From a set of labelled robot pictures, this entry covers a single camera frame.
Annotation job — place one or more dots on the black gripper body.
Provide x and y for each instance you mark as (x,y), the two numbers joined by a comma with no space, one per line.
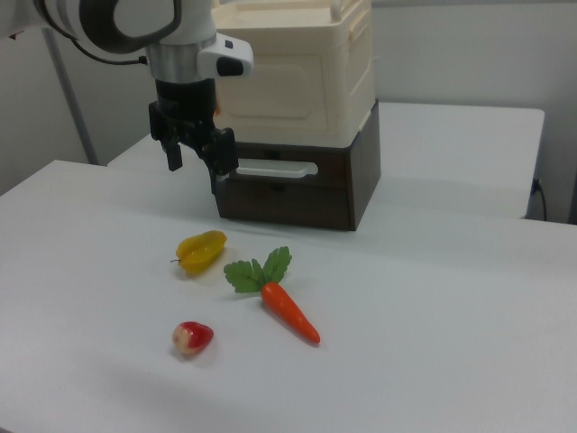
(185,108)

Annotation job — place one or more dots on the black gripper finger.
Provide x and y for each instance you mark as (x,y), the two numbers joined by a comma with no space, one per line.
(173,155)
(223,153)

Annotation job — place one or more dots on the cream cabinet door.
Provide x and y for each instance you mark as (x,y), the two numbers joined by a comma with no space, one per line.
(270,85)

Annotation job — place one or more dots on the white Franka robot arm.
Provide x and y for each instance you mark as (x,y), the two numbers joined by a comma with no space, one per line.
(180,22)

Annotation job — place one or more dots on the cream plastic cabinet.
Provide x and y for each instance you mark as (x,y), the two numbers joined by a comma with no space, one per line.
(363,67)

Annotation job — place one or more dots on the yellow toy starfruit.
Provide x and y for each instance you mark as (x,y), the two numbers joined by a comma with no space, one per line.
(200,252)

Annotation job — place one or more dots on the dark brown drawer unit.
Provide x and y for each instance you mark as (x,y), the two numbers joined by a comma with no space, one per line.
(315,203)

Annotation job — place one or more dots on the orange toy carrot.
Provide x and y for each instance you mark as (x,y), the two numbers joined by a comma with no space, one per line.
(288,311)

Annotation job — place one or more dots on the red and white toy fruit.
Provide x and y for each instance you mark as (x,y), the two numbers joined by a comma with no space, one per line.
(194,338)

